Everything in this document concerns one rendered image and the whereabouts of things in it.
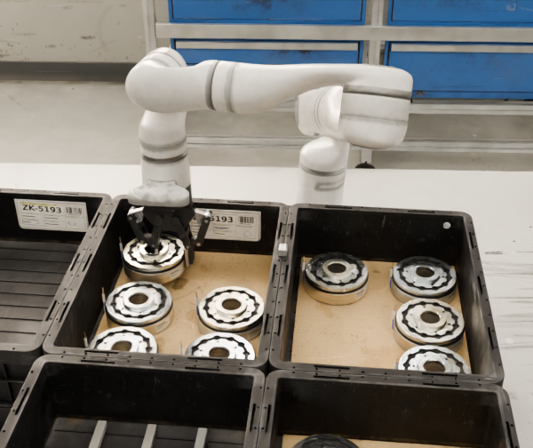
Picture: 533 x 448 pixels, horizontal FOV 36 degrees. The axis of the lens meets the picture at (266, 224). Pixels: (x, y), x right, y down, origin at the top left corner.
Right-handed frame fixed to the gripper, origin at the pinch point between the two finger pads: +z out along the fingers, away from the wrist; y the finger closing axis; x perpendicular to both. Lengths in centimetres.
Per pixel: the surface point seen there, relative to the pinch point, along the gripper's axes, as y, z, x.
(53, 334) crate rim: 10.8, -5.9, 27.2
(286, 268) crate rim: -19.1, -4.3, 7.7
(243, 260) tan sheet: -11.0, 4.3, -5.5
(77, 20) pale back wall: 98, 56, -263
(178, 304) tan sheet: -2.0, 4.2, 7.3
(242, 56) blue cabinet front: 10, 39, -182
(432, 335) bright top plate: -41.0, 1.3, 15.1
